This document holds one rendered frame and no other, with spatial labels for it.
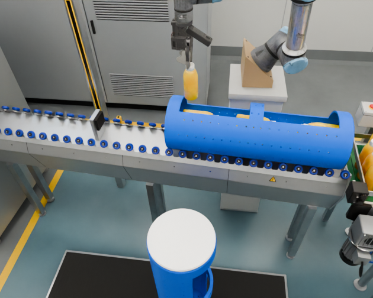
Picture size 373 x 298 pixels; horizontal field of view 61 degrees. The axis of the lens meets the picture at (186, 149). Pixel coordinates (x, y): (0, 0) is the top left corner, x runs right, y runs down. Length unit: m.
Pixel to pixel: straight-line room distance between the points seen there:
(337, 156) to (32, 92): 3.22
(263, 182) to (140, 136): 0.74
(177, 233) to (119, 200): 1.49
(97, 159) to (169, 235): 0.76
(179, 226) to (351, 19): 3.64
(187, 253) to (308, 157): 0.73
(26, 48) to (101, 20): 0.88
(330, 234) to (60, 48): 2.89
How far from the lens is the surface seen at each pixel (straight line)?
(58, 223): 2.80
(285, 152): 1.57
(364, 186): 1.70
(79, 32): 1.97
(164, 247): 1.31
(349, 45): 4.64
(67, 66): 3.53
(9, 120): 2.29
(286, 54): 1.67
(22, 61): 3.75
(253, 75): 1.83
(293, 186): 1.77
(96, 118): 1.83
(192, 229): 1.35
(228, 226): 2.57
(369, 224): 1.76
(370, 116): 1.99
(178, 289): 1.42
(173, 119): 1.56
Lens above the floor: 2.20
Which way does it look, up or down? 45 degrees down
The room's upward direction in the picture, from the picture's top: 2 degrees counter-clockwise
